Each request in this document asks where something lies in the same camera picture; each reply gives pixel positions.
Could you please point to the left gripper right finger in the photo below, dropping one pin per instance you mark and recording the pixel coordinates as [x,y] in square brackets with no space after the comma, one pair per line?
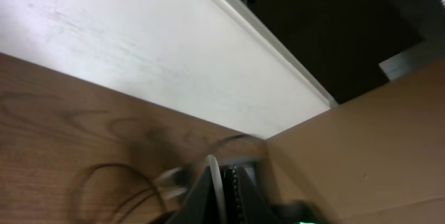
[244,204]

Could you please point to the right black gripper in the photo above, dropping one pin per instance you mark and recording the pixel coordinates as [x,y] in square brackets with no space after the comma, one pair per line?
[299,212]

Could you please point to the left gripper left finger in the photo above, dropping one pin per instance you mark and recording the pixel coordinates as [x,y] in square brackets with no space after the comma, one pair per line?
[200,206]

